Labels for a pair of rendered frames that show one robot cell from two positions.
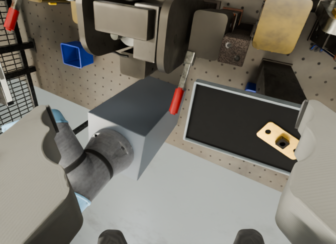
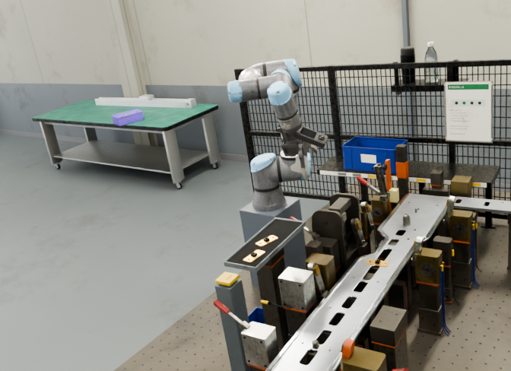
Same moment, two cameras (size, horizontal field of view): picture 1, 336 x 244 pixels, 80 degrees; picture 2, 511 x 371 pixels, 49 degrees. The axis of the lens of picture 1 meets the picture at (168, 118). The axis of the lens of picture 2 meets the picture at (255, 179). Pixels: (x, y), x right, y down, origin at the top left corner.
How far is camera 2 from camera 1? 1.97 m
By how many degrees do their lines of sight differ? 40
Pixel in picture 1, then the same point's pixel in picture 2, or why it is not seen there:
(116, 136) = (279, 204)
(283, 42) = (311, 259)
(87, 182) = (267, 174)
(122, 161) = (263, 200)
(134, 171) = (248, 210)
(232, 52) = (312, 243)
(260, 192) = not seen: outside the picture
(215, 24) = (328, 244)
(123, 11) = (342, 204)
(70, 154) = (285, 172)
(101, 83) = not seen: hidden behind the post
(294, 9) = (324, 261)
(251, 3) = not seen: hidden behind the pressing
